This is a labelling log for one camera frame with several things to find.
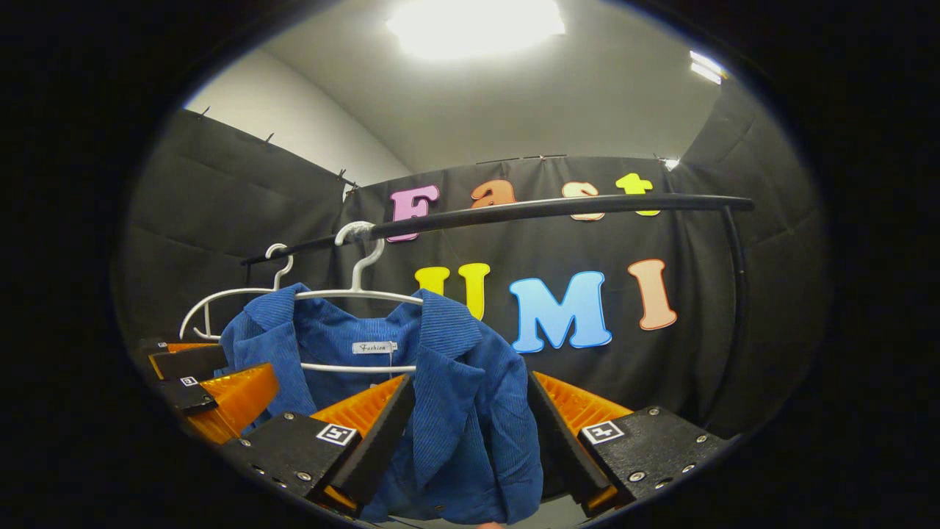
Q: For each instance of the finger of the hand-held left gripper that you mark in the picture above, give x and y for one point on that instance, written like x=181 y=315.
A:
x=239 y=400
x=191 y=361

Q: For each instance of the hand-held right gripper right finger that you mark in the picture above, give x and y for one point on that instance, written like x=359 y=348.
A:
x=562 y=448

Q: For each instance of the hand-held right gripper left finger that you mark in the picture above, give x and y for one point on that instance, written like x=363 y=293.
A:
x=378 y=448

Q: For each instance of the white plastic hanger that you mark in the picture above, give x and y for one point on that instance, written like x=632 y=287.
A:
x=228 y=294
x=338 y=293

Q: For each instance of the black clothes rack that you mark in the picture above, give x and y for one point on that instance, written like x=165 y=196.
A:
x=551 y=208

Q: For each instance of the black backdrop cloth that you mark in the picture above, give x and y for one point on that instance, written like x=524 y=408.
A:
x=661 y=367

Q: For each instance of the large ceiling light panel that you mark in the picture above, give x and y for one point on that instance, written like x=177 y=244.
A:
x=476 y=26

